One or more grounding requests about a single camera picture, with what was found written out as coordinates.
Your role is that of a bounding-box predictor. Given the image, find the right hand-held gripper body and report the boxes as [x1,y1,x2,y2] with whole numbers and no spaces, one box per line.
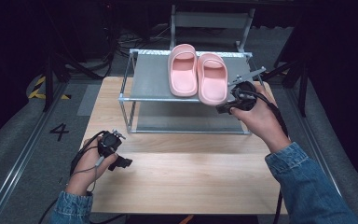
[227,65,267,113]

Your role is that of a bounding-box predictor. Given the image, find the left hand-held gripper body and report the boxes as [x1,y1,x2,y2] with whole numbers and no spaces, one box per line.
[97,128,127,160]

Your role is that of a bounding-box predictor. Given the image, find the pink slipper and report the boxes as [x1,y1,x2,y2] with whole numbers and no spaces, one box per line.
[167,43,199,98]
[196,51,229,106]

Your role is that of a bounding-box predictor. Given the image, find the metal shoe rack grey shelves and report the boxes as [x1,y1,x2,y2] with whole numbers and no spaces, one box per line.
[117,49,272,136]

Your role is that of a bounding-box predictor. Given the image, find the person's right hand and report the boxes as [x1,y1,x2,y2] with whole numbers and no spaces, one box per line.
[229,84,293,154]

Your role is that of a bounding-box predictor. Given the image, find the person's left hand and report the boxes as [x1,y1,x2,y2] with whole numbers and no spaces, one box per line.
[64,136,119,197]

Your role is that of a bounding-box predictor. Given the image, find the black stand legs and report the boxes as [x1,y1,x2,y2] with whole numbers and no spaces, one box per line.
[260,55,312,118]

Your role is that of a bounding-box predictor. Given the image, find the black tripod stand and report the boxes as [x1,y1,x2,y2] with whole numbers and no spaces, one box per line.
[41,0,104,113]

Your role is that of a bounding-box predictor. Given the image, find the yellow black floor tape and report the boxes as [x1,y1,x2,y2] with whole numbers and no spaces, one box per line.
[27,76,73,101]

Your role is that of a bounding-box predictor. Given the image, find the grey cable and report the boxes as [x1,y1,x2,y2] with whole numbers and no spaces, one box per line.
[70,154,105,192]

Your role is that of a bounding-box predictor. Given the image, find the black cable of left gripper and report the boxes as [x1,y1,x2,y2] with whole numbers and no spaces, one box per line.
[69,130,107,175]

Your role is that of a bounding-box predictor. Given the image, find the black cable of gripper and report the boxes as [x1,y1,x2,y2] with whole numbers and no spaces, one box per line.
[238,89,290,138]
[69,130,107,175]

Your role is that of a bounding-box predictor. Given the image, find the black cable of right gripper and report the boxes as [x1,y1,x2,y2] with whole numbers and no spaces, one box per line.
[238,89,290,138]

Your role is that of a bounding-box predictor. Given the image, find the grey metal stand frame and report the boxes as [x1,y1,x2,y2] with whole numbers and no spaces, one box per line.
[169,4,256,54]

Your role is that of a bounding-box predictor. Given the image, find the bundle of floor cables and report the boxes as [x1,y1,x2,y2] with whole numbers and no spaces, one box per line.
[103,22,172,80]

